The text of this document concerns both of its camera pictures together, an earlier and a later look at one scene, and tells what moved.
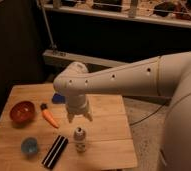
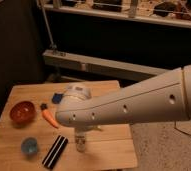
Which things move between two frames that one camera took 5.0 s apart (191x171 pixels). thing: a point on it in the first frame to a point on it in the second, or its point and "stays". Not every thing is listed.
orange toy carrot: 48,114 stays
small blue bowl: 29,146 stays
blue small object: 58,98 stays
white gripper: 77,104 to 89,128
